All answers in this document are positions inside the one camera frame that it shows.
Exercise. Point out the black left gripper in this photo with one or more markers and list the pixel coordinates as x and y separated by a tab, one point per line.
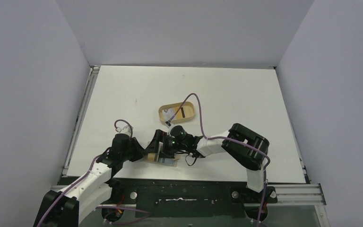
133	151

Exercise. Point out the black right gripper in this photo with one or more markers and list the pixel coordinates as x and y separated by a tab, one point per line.
159	143

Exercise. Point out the beige leather card holder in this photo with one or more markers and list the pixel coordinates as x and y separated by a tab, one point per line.
155	154

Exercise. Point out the blue credit card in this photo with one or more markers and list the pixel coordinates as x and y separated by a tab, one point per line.
168	161

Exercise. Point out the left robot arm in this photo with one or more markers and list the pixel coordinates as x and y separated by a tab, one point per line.
71	204

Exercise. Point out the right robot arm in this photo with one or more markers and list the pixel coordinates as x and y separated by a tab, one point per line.
247	147

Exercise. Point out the silver card with black stripe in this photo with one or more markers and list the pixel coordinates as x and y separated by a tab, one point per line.
168	113

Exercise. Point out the gold card with black stripe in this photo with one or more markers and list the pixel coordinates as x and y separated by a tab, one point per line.
184	113

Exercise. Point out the beige oval tray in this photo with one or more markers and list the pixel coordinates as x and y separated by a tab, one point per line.
177	107

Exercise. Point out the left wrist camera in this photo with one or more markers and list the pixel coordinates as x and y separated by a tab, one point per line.
125	130

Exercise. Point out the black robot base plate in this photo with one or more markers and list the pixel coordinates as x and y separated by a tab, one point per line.
190	199

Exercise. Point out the aluminium table edge rail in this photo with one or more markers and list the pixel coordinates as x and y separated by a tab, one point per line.
80	116

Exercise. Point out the aluminium front frame rail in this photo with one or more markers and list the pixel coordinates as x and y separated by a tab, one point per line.
303	195

